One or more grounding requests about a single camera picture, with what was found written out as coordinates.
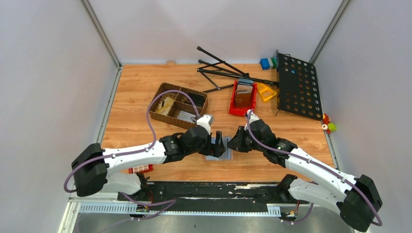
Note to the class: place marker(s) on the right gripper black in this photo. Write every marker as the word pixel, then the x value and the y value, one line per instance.
pixel 236 143

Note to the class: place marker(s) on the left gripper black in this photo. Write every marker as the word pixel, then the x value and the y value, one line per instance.
pixel 218 149

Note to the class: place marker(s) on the white card with magnetic stripe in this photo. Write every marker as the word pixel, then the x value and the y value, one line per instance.
pixel 186 116

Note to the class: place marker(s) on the black credit card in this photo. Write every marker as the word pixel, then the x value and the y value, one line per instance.
pixel 198 99

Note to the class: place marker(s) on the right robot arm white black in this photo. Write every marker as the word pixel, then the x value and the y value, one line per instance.
pixel 355 199

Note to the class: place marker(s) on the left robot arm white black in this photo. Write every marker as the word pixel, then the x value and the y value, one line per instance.
pixel 100 170

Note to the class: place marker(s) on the cards in basket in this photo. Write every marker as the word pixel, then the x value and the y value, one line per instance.
pixel 165 106

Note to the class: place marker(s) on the red plastic bin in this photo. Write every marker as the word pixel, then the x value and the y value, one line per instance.
pixel 233 110

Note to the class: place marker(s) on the brown wallet in bin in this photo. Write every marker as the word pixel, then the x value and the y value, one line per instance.
pixel 243 95

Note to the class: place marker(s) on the yellow plastic triangle toy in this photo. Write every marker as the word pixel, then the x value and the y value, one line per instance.
pixel 266 93

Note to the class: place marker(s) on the brown wicker divided basket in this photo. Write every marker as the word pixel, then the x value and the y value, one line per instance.
pixel 182 103

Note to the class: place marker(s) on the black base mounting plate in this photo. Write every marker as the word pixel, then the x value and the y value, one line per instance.
pixel 214 197

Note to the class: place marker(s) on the black folding stand legs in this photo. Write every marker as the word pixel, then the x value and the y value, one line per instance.
pixel 223 68

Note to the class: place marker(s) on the red white window toy block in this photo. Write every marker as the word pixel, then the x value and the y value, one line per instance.
pixel 141 169

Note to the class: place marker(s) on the black perforated music stand tray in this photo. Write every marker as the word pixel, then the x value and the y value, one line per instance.
pixel 298 90

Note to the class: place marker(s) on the blue green white blocks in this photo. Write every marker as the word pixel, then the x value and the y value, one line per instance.
pixel 268 63

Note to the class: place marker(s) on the red green toy pieces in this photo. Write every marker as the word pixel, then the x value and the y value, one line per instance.
pixel 327 125

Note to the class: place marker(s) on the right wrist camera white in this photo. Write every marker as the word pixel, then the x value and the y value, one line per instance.
pixel 251 116

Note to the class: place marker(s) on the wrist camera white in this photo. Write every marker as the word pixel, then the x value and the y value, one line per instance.
pixel 205 121
pixel 251 116

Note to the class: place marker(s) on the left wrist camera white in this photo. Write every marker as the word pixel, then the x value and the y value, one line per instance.
pixel 205 121

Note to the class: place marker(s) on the aluminium frame rail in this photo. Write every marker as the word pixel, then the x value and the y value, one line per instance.
pixel 117 203

